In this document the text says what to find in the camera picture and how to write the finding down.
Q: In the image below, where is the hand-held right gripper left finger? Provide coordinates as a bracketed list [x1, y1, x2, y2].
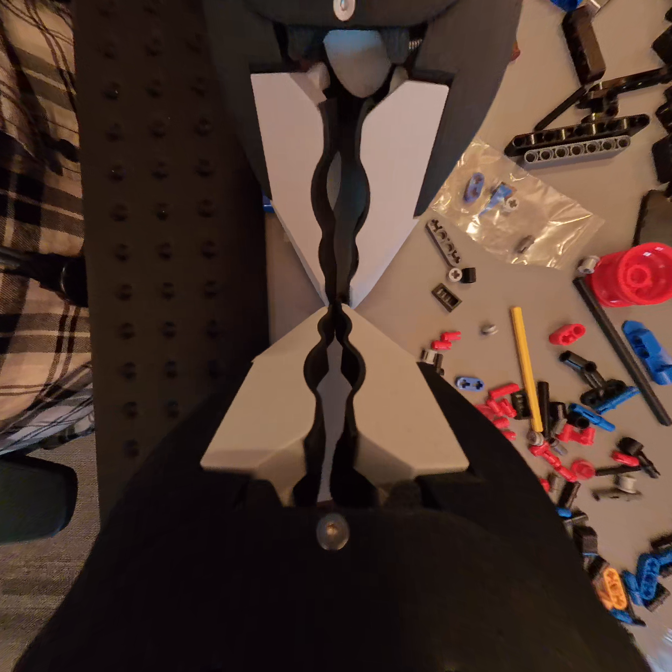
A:
[201, 306, 337, 507]

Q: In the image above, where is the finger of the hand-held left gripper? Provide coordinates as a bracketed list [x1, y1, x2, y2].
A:
[250, 71, 337, 309]
[344, 78, 451, 312]

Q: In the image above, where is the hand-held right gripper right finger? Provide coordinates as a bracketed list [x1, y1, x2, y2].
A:
[333, 304, 469, 506]

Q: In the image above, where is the dark grey thin liftarm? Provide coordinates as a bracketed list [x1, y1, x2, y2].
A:
[425, 219, 465, 265]

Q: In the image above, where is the grey desk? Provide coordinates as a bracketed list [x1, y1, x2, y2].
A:
[262, 0, 672, 672]

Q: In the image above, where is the blue and grey pin piece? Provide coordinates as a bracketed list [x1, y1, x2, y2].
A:
[479, 184, 522, 218]

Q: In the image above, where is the black short axle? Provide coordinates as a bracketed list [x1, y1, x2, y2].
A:
[533, 84, 589, 133]

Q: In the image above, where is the black rectangular panel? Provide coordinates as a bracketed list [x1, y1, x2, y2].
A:
[562, 6, 607, 82]

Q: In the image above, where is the yellow axle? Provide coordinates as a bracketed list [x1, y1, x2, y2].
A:
[510, 307, 544, 434]

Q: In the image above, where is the pile of small connector pieces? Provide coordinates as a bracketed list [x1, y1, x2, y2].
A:
[417, 330, 672, 628]

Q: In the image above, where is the black short beam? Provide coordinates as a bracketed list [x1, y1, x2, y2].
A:
[580, 86, 623, 113]

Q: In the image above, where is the dark grey long beam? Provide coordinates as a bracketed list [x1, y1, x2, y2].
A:
[523, 135, 632, 166]

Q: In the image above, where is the black thin long beam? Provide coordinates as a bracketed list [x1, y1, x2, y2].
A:
[593, 67, 672, 92]

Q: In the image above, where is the clear zip bag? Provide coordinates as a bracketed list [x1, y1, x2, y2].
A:
[430, 139, 606, 270]

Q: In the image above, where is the black long axle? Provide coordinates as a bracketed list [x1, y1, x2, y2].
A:
[572, 277, 672, 427]

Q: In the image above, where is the black chair armrest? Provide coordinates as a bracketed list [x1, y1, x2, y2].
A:
[0, 454, 79, 547]

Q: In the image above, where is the blue wedge panel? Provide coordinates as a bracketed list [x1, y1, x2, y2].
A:
[622, 320, 672, 386]

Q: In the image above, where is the black glossy curved panel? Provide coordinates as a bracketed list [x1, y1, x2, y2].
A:
[632, 189, 672, 247]

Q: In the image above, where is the red wheel rim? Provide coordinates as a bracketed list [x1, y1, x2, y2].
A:
[584, 243, 672, 309]

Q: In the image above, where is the black strap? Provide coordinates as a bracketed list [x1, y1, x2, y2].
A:
[0, 244, 90, 308]

